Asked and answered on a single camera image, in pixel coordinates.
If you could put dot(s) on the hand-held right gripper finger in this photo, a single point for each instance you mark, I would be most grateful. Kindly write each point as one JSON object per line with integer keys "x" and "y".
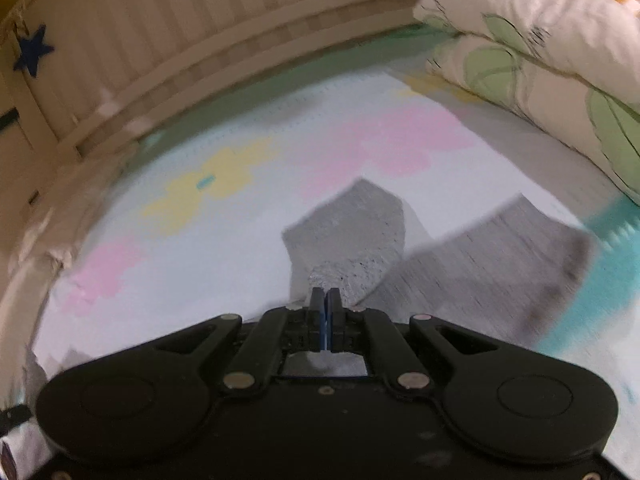
{"x": 320, "y": 322}
{"x": 330, "y": 322}

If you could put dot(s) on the grey pants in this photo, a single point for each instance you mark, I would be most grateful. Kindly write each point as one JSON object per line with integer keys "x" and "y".
{"x": 350, "y": 230}

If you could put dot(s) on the floral print bed blanket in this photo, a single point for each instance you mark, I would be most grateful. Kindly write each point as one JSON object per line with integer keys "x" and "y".
{"x": 200, "y": 240}

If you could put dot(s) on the leaf-patterned pillow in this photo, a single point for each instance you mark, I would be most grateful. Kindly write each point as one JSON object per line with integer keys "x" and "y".
{"x": 550, "y": 25}

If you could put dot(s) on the blue star decoration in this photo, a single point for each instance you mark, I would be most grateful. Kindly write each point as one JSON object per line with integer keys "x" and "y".
{"x": 33, "y": 50}

